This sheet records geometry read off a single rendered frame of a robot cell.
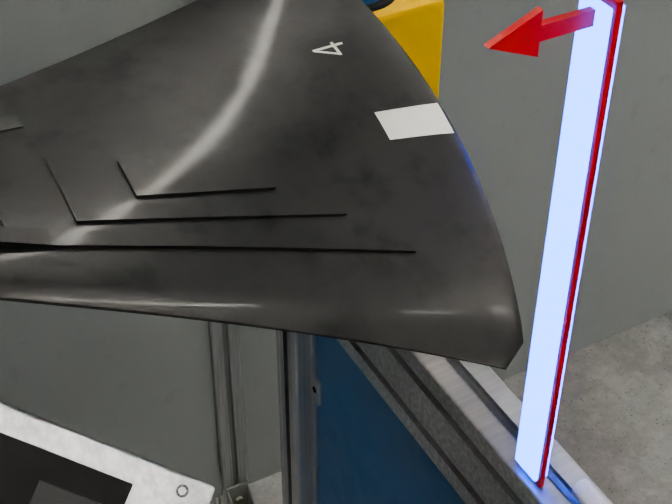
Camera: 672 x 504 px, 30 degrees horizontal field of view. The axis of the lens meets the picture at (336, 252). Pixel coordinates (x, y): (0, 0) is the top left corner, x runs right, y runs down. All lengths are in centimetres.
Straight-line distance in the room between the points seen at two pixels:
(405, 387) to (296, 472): 33
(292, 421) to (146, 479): 59
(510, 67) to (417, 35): 79
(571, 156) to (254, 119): 19
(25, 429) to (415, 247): 19
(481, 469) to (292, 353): 31
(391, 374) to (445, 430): 7
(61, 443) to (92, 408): 103
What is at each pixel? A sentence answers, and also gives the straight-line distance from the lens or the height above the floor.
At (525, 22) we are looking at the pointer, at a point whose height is 119.
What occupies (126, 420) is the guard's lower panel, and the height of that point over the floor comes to 27.
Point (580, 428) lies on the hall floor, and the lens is 201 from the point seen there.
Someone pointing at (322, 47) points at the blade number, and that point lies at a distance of 55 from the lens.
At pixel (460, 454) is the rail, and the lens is 85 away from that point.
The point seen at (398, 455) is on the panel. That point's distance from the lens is 100.
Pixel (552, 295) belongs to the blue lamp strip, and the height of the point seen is 101.
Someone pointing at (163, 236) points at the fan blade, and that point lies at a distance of 46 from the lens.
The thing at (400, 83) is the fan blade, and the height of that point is 117.
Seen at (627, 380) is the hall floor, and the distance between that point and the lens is 211.
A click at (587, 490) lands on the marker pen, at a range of 77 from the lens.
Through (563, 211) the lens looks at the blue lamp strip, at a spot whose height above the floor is 107.
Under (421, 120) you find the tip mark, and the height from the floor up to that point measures 116.
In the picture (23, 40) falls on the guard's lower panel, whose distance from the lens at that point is 128.
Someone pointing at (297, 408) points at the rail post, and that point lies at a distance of 113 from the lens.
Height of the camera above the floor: 146
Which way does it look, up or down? 39 degrees down
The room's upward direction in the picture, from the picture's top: straight up
